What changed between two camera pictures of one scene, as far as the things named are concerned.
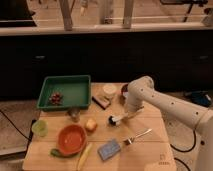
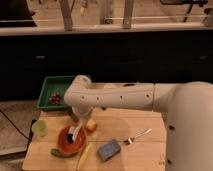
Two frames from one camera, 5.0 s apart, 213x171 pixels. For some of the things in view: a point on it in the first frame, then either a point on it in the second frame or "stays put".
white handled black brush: x=117 y=119 -> x=70 y=138
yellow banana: x=83 y=159 stays put
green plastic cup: x=40 y=127 stays put
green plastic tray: x=65 y=92 stays put
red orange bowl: x=71 y=140 stays put
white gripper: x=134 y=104 -> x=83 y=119
